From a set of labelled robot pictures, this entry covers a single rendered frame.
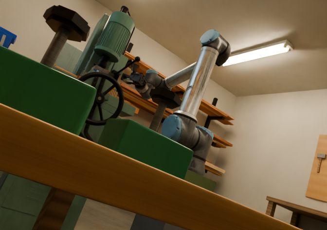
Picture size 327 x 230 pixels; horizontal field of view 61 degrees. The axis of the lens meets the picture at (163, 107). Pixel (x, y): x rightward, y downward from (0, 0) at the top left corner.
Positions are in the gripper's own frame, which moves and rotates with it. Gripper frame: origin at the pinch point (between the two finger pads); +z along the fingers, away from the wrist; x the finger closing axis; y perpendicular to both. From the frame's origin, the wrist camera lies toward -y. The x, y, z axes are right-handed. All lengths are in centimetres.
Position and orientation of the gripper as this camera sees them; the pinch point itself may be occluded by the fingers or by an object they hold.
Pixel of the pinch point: (125, 68)
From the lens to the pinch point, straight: 180.7
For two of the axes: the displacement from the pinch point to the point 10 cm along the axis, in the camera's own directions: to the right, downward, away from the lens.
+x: -3.2, 8.9, -3.1
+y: 9.0, 1.9, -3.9
